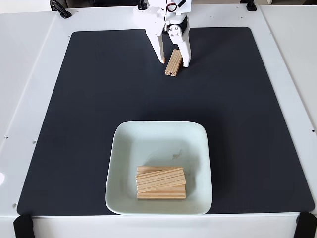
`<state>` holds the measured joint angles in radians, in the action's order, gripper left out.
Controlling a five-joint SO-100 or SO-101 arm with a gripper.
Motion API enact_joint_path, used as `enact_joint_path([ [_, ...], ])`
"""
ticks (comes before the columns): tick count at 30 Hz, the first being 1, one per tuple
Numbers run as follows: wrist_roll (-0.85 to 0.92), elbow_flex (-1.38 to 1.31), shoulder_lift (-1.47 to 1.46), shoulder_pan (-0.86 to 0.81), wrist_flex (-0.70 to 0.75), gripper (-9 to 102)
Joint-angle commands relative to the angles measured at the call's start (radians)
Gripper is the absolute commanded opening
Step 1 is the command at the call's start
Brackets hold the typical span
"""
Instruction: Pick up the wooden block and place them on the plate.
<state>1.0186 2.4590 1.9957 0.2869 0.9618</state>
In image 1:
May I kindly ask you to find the wooden block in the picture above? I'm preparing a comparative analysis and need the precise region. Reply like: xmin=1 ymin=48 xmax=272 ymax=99
xmin=137 ymin=166 xmax=184 ymax=174
xmin=135 ymin=167 xmax=186 ymax=194
xmin=136 ymin=184 xmax=187 ymax=200
xmin=165 ymin=49 xmax=183 ymax=77

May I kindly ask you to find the pale green square plate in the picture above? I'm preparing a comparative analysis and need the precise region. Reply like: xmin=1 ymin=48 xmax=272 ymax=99
xmin=105 ymin=120 xmax=213 ymax=216

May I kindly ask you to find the black table mat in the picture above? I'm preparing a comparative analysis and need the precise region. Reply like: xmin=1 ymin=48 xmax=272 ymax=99
xmin=16 ymin=26 xmax=315 ymax=216

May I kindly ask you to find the black corner bracket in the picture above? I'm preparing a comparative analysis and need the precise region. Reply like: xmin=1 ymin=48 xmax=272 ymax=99
xmin=294 ymin=211 xmax=317 ymax=238
xmin=12 ymin=214 xmax=34 ymax=238

